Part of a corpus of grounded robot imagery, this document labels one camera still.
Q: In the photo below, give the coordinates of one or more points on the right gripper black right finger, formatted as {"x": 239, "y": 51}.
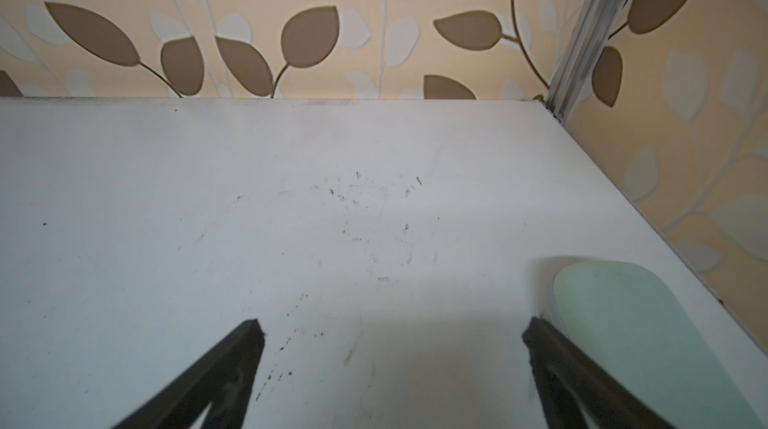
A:
{"x": 574, "y": 391}

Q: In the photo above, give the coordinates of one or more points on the aluminium frame post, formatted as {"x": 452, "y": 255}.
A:
{"x": 574, "y": 66}

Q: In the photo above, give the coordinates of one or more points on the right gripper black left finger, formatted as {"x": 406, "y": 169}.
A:
{"x": 217, "y": 386}

